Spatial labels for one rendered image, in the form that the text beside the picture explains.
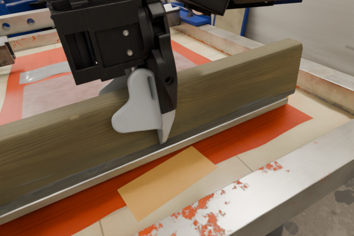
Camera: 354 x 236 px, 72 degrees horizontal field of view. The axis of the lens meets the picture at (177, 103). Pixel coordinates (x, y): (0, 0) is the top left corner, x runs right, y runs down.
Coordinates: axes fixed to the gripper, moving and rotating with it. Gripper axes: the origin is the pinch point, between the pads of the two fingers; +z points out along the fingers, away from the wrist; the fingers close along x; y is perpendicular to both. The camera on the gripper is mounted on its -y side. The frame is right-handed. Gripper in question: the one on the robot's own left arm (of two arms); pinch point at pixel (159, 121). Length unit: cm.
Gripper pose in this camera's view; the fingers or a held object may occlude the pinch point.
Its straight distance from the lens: 28.2
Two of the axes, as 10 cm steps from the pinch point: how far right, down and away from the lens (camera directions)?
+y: -8.9, 3.2, -3.4
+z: 0.9, 8.4, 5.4
